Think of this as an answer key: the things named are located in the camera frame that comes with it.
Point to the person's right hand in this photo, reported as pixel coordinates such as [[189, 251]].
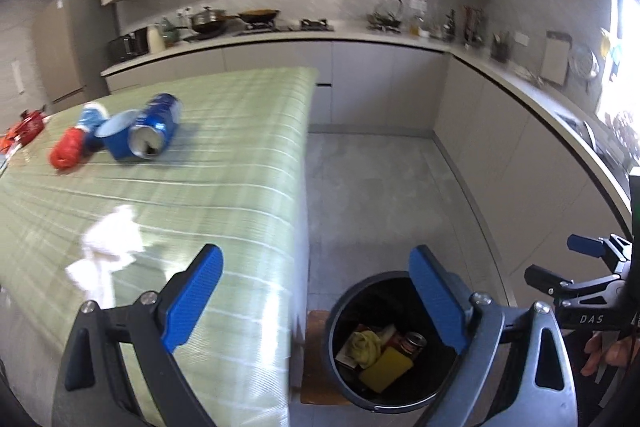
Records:
[[625, 352]]

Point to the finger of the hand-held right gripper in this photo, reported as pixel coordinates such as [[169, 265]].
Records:
[[542, 278], [585, 244]]

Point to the black plastic bucket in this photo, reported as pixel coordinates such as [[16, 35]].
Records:
[[430, 382]]

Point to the blue mug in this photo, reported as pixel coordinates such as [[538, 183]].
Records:
[[117, 142]]

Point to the blue soda can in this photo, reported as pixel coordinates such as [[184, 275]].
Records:
[[160, 117]]

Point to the white tissue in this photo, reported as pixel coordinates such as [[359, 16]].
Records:
[[107, 242]]

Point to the round metal strainer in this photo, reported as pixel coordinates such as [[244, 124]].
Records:
[[584, 62]]

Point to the kitchen sink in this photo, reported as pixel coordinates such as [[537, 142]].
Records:
[[600, 142]]

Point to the blue white patterned paper cup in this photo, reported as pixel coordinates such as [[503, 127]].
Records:
[[92, 117]]

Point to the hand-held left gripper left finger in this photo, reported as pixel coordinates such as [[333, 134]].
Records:
[[192, 302]]

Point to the white cutting board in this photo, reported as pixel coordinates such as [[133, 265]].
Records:
[[556, 59]]

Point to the small oil bottle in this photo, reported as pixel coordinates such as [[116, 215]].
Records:
[[416, 27]]

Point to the red cooking pot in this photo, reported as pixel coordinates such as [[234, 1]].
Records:
[[32, 126]]

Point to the wooden stool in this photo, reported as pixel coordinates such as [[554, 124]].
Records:
[[315, 357]]

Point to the black gas stove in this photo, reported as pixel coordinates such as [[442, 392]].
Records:
[[310, 26]]

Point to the kitchen window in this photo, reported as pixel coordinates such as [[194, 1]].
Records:
[[627, 57]]

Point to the beige refrigerator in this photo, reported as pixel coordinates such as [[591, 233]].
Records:
[[65, 47]]

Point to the white jug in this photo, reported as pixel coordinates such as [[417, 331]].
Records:
[[156, 41]]

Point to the black utensil holder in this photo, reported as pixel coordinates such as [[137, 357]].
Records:
[[500, 51]]

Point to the green checked tablecloth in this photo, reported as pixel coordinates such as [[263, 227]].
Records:
[[225, 157]]

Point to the yellow sponge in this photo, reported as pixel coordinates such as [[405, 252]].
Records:
[[387, 369]]

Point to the brown food can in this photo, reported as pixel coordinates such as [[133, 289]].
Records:
[[414, 341]]

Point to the grey kitchen counter cabinets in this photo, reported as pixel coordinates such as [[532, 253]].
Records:
[[380, 87]]

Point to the black microwave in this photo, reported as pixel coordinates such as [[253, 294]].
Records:
[[127, 47]]

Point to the wok with glass lid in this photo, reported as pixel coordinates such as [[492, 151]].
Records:
[[210, 22]]

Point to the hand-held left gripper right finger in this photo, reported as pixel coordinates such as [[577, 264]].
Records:
[[440, 297]]

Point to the small red white box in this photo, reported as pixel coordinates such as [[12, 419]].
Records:
[[346, 352]]

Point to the metal utensil rack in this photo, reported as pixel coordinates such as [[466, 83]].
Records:
[[473, 27]]

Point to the black frying pan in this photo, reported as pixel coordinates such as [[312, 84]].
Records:
[[259, 14]]

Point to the dark glass bottle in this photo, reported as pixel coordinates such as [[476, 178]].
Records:
[[451, 29]]

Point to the yellow rubber glove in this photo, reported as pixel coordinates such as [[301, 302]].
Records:
[[365, 346]]

